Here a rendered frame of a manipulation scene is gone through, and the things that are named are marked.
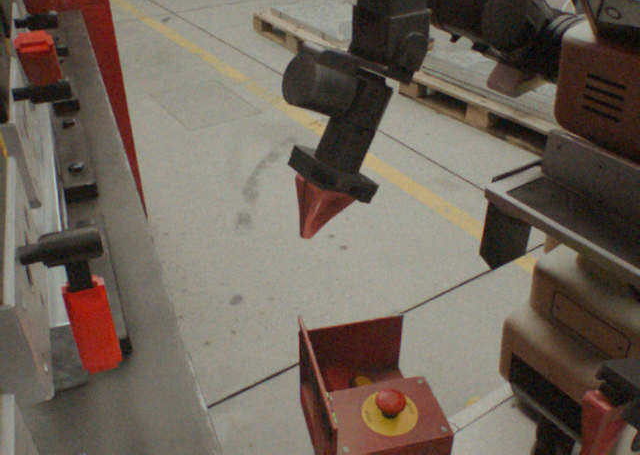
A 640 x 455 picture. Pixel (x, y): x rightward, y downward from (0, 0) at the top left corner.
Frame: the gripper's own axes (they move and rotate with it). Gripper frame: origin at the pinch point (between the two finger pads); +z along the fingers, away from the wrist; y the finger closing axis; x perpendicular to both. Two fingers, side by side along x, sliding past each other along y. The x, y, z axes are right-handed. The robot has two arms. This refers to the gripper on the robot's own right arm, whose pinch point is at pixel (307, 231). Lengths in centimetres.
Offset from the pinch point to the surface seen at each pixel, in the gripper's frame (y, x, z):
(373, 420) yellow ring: 13.9, 10.4, 18.8
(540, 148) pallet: -117, 235, -10
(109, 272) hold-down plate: -18.0, -14.2, 17.5
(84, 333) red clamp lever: 25.1, -36.1, -3.2
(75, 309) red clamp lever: 25.1, -37.0, -4.7
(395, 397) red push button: 14.4, 11.8, 14.9
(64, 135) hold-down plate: -65, -8, 15
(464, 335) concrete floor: -44, 124, 49
